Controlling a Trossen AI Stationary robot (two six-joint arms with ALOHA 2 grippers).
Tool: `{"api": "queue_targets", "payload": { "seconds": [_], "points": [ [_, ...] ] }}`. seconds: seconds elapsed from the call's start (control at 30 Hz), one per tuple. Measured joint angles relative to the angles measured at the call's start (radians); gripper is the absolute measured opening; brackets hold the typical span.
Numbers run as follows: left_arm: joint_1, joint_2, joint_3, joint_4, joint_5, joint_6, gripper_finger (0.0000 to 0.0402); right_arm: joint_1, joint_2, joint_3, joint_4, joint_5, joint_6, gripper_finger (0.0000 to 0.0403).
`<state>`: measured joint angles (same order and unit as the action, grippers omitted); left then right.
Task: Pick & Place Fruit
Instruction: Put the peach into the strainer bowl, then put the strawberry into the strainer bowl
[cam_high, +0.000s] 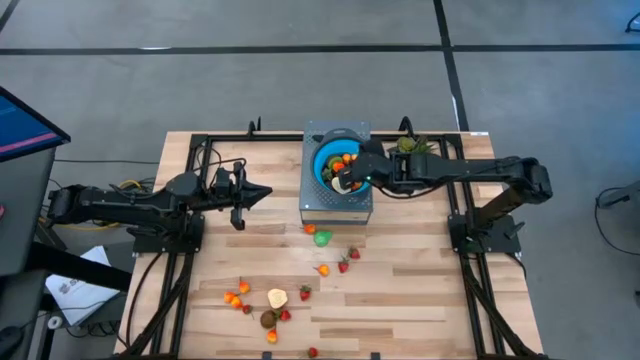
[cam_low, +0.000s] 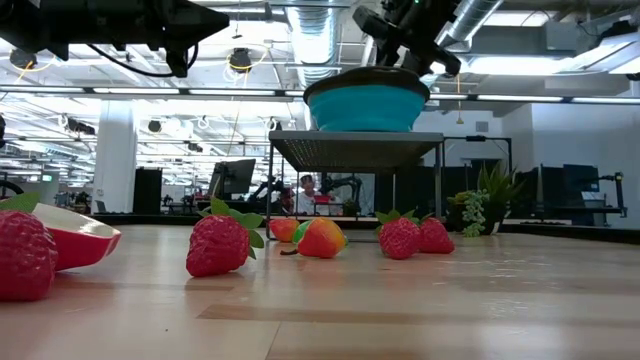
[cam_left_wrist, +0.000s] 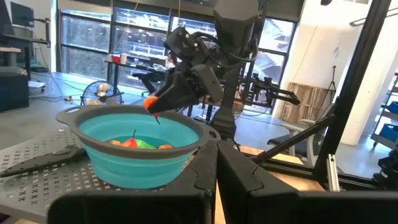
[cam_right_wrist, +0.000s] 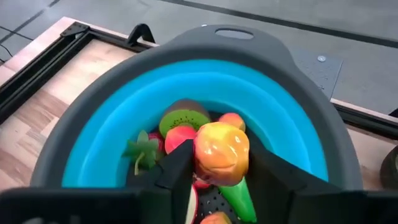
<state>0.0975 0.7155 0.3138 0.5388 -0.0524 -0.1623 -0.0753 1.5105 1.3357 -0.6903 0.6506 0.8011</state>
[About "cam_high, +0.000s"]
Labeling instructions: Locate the thick black cable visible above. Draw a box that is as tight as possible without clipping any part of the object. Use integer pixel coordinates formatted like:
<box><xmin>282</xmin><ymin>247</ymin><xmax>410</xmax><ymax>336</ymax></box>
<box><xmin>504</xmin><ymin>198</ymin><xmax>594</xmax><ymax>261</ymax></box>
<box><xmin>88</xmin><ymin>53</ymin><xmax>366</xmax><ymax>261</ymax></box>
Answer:
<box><xmin>124</xmin><ymin>252</ymin><xmax>164</xmax><ymax>349</ymax></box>

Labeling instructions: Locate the black desk bar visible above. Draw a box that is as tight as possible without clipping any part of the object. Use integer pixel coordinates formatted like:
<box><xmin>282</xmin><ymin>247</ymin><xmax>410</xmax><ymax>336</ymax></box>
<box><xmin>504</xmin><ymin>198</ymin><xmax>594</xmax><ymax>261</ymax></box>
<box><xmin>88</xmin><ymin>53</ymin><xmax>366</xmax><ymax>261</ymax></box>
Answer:
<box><xmin>27</xmin><ymin>242</ymin><xmax>132</xmax><ymax>292</ymax></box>

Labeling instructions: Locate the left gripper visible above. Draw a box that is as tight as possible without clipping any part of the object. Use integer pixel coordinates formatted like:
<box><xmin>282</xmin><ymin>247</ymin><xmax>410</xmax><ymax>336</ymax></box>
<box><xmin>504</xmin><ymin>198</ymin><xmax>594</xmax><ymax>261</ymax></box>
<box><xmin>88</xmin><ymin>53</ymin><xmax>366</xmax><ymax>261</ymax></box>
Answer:
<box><xmin>199</xmin><ymin>160</ymin><xmax>274</xmax><ymax>232</ymax></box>

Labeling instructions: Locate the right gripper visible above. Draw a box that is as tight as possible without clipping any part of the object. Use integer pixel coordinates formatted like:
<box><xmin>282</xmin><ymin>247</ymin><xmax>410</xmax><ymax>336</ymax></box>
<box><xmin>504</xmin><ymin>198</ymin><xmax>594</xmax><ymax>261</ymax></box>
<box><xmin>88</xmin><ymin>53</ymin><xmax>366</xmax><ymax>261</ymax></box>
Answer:
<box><xmin>339</xmin><ymin>149</ymin><xmax>397</xmax><ymax>195</ymax></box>

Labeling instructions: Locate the blue collapsible bowl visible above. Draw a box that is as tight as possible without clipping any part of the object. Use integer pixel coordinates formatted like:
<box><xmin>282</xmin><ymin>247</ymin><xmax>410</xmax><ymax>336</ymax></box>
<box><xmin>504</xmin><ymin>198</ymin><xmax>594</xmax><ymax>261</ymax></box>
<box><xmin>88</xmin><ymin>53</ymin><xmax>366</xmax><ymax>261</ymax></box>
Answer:
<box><xmin>312</xmin><ymin>127</ymin><xmax>379</xmax><ymax>197</ymax></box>

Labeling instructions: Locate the potted succulent plant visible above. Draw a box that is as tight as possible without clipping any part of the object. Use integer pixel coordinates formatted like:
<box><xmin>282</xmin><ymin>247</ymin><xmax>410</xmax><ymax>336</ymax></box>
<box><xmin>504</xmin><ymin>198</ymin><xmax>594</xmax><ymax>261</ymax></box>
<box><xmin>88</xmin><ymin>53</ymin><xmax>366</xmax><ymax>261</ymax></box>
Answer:
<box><xmin>388</xmin><ymin>134</ymin><xmax>436</xmax><ymax>156</ymax></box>

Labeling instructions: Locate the grey perforated metal stand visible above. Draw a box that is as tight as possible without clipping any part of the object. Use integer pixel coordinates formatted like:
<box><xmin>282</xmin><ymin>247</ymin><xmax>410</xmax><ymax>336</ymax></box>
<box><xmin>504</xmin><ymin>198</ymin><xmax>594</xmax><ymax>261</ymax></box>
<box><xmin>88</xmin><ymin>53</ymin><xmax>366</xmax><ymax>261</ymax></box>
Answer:
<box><xmin>298</xmin><ymin>119</ymin><xmax>375</xmax><ymax>226</ymax></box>

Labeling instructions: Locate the white paper sheet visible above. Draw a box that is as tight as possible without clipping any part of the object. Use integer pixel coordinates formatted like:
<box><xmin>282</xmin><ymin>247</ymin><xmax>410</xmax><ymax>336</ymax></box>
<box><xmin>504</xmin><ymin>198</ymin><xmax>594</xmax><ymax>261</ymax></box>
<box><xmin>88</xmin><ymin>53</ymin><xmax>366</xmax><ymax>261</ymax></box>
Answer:
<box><xmin>44</xmin><ymin>244</ymin><xmax>121</xmax><ymax>327</ymax></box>

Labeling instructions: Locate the thin black floor cable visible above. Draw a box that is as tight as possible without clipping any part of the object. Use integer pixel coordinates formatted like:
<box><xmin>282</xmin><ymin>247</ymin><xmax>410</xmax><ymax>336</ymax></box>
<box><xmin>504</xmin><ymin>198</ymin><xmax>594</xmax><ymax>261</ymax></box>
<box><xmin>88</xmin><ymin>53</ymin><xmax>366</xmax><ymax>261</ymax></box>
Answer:
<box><xmin>593</xmin><ymin>185</ymin><xmax>640</xmax><ymax>257</ymax></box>

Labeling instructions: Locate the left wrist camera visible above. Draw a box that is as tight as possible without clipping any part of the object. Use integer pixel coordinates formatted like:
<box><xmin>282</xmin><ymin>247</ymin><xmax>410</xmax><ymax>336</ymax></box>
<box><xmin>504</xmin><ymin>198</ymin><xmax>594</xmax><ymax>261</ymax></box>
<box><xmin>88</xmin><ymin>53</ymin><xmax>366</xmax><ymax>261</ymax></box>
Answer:
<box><xmin>214</xmin><ymin>167</ymin><xmax>235</xmax><ymax>189</ymax></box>

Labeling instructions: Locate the yellow cable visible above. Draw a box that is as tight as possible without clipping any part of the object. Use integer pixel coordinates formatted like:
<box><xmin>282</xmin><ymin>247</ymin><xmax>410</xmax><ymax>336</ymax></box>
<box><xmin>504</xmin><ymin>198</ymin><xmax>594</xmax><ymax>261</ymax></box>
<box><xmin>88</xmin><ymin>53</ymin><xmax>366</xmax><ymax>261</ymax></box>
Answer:
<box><xmin>64</xmin><ymin>179</ymin><xmax>146</xmax><ymax>232</ymax></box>

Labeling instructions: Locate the blue screen monitor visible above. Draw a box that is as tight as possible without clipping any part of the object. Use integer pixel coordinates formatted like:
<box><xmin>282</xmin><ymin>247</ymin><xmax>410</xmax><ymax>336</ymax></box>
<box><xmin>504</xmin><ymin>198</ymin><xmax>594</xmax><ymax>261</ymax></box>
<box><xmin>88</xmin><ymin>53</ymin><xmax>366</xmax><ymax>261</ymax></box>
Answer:
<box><xmin>0</xmin><ymin>85</ymin><xmax>71</xmax><ymax>164</ymax></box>

